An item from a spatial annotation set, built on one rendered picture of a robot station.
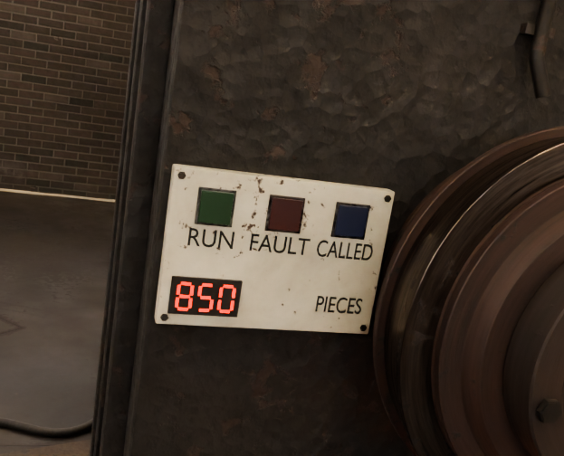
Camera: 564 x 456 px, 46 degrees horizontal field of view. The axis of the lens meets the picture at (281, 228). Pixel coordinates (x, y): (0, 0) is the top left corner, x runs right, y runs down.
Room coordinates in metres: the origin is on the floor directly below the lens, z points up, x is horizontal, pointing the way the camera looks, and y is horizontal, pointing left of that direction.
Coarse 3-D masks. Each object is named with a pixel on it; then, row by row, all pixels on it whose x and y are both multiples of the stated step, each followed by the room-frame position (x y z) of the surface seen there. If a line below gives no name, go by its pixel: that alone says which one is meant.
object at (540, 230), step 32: (544, 192) 0.66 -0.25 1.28; (512, 224) 0.64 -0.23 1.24; (544, 224) 0.65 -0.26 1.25; (480, 256) 0.64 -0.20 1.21; (512, 256) 0.64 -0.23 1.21; (544, 256) 0.63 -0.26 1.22; (480, 288) 0.64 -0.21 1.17; (512, 288) 0.62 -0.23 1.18; (448, 320) 0.63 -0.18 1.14; (480, 320) 0.63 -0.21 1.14; (512, 320) 0.63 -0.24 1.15; (448, 352) 0.63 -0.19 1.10; (480, 352) 0.62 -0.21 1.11; (448, 384) 0.63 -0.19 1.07; (480, 384) 0.62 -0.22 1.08; (448, 416) 0.64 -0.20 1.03; (480, 416) 0.63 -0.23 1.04; (480, 448) 0.65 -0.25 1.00; (512, 448) 0.64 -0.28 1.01
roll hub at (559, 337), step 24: (552, 288) 0.62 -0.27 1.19; (528, 312) 0.62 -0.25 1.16; (552, 312) 0.60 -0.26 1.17; (528, 336) 0.61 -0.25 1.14; (552, 336) 0.58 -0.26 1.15; (528, 360) 0.59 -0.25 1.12; (552, 360) 0.59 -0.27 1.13; (504, 384) 0.62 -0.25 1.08; (528, 384) 0.59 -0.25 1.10; (552, 384) 0.59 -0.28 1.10; (528, 408) 0.59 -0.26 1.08; (528, 432) 0.59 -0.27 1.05; (552, 432) 0.59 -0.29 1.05
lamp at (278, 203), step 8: (272, 200) 0.72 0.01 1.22; (280, 200) 0.73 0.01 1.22; (288, 200) 0.73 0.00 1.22; (296, 200) 0.73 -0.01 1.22; (272, 208) 0.72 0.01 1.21; (280, 208) 0.73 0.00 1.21; (288, 208) 0.73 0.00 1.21; (296, 208) 0.73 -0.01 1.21; (272, 216) 0.72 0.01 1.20; (280, 216) 0.73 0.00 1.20; (288, 216) 0.73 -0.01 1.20; (296, 216) 0.73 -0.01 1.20; (272, 224) 0.72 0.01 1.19; (280, 224) 0.73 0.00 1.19; (288, 224) 0.73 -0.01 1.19; (296, 224) 0.73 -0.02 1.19
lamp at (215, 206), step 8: (208, 192) 0.70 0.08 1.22; (216, 192) 0.71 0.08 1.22; (224, 192) 0.71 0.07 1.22; (200, 200) 0.70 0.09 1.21; (208, 200) 0.70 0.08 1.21; (216, 200) 0.71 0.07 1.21; (224, 200) 0.71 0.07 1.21; (232, 200) 0.71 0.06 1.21; (200, 208) 0.70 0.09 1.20; (208, 208) 0.70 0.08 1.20; (216, 208) 0.71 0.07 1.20; (224, 208) 0.71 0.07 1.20; (200, 216) 0.70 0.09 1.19; (208, 216) 0.70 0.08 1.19; (216, 216) 0.71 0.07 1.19; (224, 216) 0.71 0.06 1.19
